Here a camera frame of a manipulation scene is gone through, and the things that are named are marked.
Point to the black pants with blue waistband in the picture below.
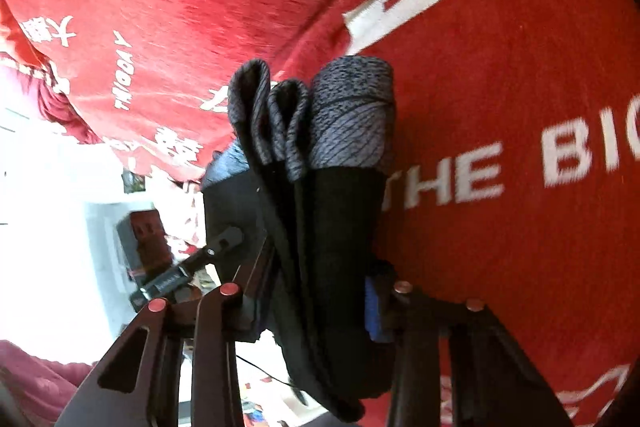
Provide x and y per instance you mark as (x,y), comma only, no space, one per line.
(325,217)

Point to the red printed blanket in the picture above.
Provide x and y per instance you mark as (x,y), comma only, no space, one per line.
(500,57)

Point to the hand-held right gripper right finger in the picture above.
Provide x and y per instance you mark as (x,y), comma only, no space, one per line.
(376,312)

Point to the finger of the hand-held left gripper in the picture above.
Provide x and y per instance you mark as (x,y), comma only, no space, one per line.
(217,246)

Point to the person's red clothing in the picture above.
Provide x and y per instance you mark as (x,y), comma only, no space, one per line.
(40,382)

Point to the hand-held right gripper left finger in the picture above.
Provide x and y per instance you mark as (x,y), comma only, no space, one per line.
(217,337)

